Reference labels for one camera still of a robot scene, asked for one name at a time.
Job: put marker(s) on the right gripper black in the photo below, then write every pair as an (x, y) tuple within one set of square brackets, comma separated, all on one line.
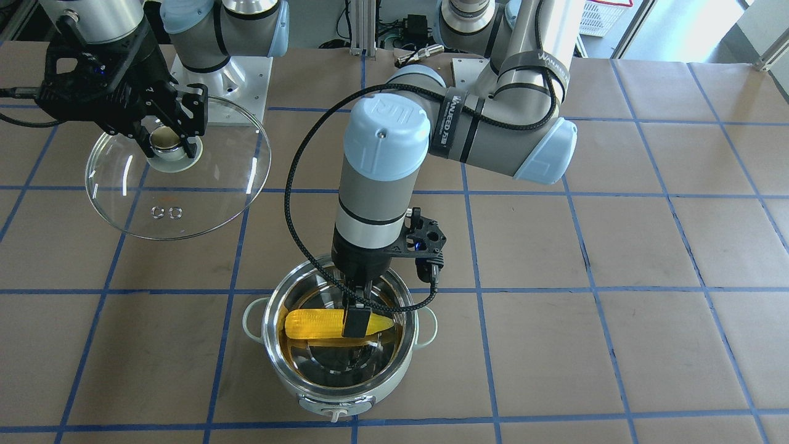
[(143, 69)]

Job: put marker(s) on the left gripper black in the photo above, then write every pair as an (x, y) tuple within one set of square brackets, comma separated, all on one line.
[(359, 257)]

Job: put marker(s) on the glass pot lid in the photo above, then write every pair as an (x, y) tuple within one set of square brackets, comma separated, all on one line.
[(171, 196)]

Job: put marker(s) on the yellow corn cob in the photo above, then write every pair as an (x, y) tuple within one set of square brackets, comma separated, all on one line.
[(322, 323)]

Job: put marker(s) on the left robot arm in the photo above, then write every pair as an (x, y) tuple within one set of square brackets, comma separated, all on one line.
[(508, 123)]

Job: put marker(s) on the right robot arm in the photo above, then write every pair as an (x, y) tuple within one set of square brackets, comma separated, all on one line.
[(205, 34)]

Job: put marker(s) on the pale green cooking pot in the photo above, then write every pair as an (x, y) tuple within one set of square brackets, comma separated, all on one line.
[(336, 378)]

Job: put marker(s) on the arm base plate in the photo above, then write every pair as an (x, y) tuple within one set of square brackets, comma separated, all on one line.
[(474, 76), (243, 81)]

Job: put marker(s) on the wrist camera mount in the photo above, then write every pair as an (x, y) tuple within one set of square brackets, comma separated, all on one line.
[(422, 239)]

